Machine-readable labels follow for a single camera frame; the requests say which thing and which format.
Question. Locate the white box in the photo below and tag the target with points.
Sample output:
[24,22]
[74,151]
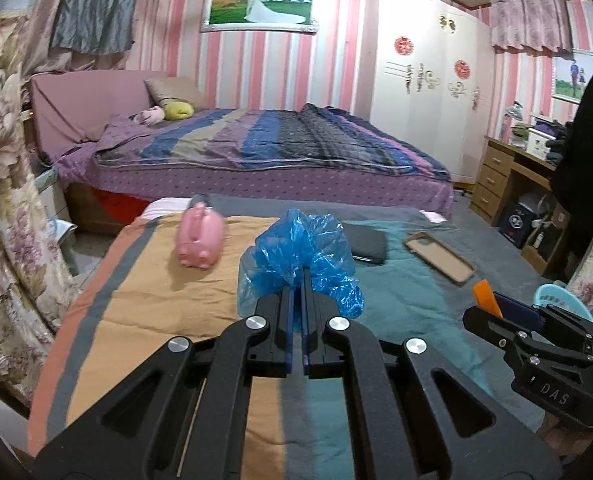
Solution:
[537,141]

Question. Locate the pink piggy bank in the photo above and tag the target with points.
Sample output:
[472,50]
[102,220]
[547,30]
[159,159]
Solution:
[201,235]

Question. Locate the striped table cloth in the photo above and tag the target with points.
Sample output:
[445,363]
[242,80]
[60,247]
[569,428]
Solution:
[126,300]

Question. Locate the white paper scrap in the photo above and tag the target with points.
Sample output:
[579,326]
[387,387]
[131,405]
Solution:
[435,216]

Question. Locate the striped purple blue blanket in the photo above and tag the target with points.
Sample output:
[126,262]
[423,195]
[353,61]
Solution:
[276,140]

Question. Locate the pink plush toy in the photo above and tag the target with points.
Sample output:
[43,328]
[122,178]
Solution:
[150,116]

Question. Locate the yellow plush toy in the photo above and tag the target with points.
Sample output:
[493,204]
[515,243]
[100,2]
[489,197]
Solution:
[178,110]

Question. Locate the wooden desk with drawers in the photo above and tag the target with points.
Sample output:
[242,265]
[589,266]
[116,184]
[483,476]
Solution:
[496,170]

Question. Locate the white wardrobe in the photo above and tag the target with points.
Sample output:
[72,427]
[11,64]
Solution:
[426,120]

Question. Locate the white bedside stand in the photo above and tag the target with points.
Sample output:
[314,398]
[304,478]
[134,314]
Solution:
[56,210]

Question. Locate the small framed photo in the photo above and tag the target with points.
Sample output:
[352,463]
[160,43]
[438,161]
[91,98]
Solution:
[569,77]

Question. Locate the pink hanging cloth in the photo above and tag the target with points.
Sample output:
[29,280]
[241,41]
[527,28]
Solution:
[41,35]

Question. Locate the blue plastic bag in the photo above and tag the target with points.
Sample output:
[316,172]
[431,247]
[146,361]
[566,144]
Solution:
[301,240]

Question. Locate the framed wedding picture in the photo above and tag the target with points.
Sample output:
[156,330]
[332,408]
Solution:
[259,6]

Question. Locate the dark hanging coat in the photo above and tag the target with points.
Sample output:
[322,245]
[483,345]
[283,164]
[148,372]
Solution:
[586,170]

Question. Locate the grey hanging cloth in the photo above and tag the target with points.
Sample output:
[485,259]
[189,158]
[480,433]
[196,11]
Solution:
[96,10]

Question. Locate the bed with purple sheet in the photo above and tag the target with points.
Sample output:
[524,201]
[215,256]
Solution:
[256,180]

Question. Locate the black laptop sleeve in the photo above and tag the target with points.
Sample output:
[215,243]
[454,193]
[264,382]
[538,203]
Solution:
[369,245]

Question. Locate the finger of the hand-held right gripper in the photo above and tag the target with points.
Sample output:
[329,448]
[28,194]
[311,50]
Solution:
[491,327]
[521,310]

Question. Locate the pink window valance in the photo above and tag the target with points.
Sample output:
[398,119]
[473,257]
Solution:
[531,22]

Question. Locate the tan phone case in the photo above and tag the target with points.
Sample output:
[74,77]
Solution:
[439,257]

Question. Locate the brown pillow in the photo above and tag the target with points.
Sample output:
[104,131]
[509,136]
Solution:
[174,91]

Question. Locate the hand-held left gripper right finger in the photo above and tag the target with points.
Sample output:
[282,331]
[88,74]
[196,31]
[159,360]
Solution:
[321,320]

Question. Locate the black bag with emblem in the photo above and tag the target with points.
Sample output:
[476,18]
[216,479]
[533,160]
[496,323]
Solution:
[516,225]

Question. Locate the light blue plastic basket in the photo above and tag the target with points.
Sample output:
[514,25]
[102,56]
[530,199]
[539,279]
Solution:
[556,295]

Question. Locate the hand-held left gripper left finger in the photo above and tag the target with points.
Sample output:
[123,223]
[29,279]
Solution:
[276,320]

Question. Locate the red cloth under bed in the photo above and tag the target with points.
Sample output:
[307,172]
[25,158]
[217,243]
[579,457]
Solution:
[124,205]

